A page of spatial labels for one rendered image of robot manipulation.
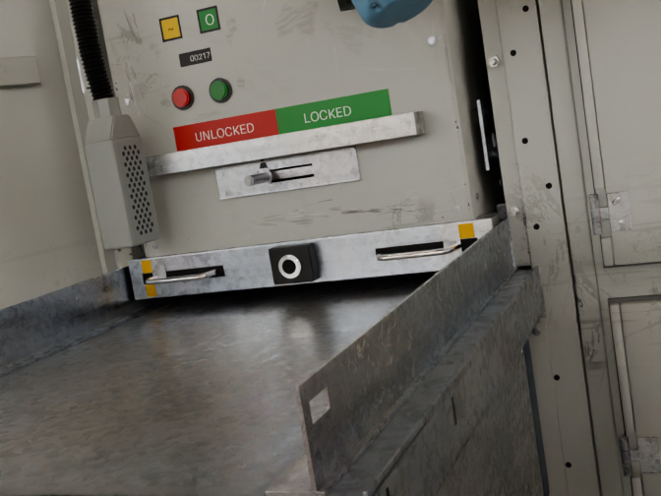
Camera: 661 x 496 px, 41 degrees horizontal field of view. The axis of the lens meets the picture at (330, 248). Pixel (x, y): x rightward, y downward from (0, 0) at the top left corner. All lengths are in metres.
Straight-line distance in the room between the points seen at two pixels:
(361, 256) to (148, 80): 0.39
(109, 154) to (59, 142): 0.22
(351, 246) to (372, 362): 0.53
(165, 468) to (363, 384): 0.15
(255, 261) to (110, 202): 0.21
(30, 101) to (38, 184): 0.12
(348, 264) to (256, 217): 0.15
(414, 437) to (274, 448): 0.10
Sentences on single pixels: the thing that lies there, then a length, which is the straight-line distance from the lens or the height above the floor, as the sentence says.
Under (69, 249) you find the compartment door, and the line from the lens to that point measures 1.40.
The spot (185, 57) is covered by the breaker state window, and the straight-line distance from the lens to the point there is 1.26.
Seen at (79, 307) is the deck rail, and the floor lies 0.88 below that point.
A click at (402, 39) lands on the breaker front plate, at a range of 1.13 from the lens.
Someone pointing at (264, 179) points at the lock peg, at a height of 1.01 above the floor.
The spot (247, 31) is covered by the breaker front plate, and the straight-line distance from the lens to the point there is 1.21.
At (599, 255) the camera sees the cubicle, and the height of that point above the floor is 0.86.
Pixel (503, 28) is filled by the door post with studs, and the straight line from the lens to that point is 1.15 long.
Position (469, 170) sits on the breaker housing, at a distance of 1.13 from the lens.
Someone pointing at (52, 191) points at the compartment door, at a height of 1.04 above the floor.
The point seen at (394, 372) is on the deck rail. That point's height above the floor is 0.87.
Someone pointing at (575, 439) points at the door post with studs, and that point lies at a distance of 1.23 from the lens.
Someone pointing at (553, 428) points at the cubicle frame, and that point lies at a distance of 1.22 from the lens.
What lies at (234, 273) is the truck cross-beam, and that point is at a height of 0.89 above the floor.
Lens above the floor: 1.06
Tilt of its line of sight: 7 degrees down
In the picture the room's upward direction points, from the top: 9 degrees counter-clockwise
